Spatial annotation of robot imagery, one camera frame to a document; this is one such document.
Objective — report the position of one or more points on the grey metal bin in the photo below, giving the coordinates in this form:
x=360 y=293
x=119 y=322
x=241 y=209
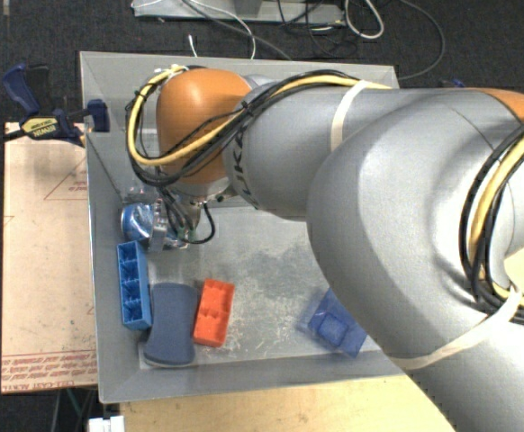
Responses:
x=262 y=259

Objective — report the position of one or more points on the pale grey metal gripper finger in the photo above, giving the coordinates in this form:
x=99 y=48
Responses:
x=157 y=240

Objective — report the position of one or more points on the brown cardboard board red print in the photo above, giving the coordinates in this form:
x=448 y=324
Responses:
x=46 y=250

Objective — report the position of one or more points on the clear plastic bottle blue label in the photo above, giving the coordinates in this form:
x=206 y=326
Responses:
x=137 y=221

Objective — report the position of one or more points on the long blue compartment block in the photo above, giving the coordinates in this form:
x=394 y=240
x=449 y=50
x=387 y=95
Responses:
x=133 y=286

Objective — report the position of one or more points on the dark grey-blue sponge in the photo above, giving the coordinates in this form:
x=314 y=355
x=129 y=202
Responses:
x=171 y=326

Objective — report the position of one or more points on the clear blue plastic box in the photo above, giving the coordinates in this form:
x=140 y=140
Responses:
x=331 y=329

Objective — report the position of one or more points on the orange compartment block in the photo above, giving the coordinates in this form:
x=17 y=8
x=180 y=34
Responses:
x=214 y=312

